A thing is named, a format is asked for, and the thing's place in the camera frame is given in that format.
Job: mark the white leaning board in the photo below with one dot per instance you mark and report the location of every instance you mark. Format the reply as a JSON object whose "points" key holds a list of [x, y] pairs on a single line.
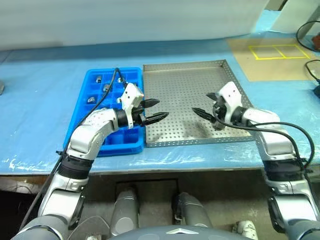
{"points": [[292, 15]]}

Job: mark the blue plastic table cover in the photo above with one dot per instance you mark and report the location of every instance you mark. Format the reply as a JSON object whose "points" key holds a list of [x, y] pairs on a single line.
{"points": [[37, 112]]}

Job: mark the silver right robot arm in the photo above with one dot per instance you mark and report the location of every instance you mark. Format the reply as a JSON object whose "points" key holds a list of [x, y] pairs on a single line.
{"points": [[262, 116]]}

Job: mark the gray metal post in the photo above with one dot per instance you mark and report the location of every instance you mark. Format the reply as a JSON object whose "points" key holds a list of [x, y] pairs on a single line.
{"points": [[315, 12]]}

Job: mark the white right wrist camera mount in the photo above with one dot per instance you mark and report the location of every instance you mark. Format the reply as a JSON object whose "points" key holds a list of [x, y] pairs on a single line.
{"points": [[232, 93]]}

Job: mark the brown wooden block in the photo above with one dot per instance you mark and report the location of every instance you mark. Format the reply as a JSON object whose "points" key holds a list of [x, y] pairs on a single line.
{"points": [[317, 42]]}

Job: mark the black device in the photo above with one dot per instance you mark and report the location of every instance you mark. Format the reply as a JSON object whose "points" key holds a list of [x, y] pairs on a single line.
{"points": [[318, 90]]}

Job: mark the white shoe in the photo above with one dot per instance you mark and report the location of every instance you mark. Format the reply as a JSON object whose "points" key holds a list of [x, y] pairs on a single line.
{"points": [[246, 227]]}

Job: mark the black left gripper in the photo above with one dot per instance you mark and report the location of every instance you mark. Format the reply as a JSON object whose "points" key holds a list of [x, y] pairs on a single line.
{"points": [[138, 115]]}

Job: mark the gray robot left thigh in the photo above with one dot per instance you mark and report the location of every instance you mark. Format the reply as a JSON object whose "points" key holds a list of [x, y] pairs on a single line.
{"points": [[123, 212]]}

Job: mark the blue compartment tray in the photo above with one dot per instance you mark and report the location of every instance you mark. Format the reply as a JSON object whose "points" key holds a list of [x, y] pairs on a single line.
{"points": [[127, 137]]}

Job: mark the gray robot thigh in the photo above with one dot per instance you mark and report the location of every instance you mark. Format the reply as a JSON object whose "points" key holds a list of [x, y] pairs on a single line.
{"points": [[123, 212], [192, 212]]}

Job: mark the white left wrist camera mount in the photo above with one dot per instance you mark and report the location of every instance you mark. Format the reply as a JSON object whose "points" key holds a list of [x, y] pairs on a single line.
{"points": [[130, 93]]}

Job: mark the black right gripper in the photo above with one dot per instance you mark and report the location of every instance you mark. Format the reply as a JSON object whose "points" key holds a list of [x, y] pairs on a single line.
{"points": [[220, 110]]}

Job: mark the gray robot right thigh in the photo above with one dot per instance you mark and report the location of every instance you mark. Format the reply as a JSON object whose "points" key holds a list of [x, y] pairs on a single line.
{"points": [[192, 212]]}

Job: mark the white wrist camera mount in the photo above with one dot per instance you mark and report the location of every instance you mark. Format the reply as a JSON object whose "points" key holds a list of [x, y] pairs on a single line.
{"points": [[232, 93], [130, 93]]}

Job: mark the perforated metal tray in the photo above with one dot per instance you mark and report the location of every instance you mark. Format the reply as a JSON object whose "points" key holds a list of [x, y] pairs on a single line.
{"points": [[180, 85]]}

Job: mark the brown cardboard mat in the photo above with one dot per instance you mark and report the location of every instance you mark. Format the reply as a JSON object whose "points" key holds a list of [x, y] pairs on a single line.
{"points": [[270, 70]]}

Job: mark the gray robot torso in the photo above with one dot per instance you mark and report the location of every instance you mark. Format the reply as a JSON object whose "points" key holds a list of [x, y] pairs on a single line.
{"points": [[175, 233]]}

